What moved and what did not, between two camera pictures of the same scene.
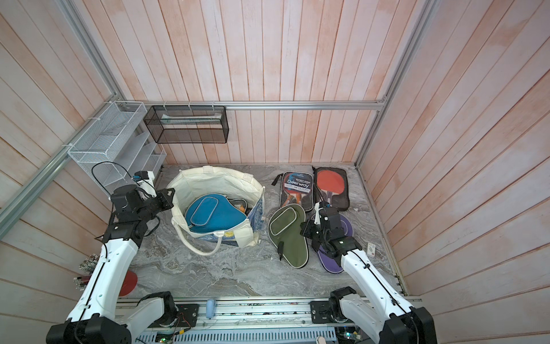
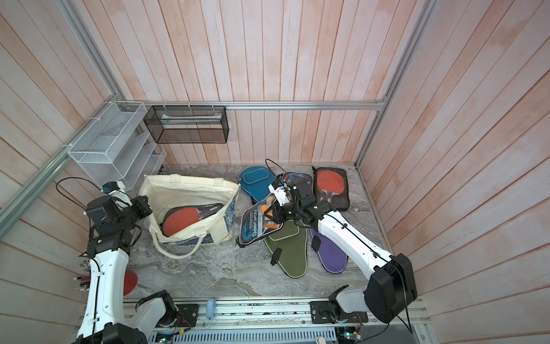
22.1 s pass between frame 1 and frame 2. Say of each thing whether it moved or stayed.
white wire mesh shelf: stayed
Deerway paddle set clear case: stayed
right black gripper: moved
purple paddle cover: stayed
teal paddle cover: moved
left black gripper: moved
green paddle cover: moved
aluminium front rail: stayed
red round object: stayed
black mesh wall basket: stayed
